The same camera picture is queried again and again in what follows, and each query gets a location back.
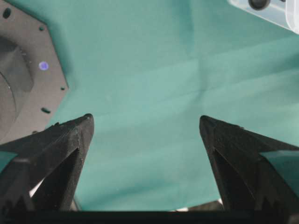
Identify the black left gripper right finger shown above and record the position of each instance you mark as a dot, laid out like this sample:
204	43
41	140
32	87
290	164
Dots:
257	176

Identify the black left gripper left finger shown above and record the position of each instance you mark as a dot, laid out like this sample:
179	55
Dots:
45	170

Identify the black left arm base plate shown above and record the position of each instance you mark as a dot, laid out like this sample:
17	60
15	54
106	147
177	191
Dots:
32	82

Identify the clear plastic storage case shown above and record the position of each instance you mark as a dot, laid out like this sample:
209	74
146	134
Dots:
284	13

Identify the green table cloth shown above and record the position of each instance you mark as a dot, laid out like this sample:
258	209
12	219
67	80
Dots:
147	70

